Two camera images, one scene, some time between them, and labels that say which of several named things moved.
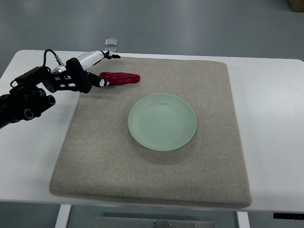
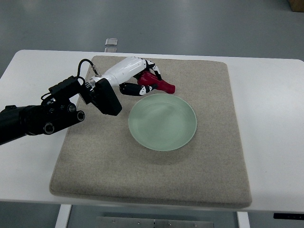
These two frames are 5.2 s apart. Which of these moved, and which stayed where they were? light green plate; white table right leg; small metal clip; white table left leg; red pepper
Moved: red pepper
Stayed: white table left leg; white table right leg; light green plate; small metal clip
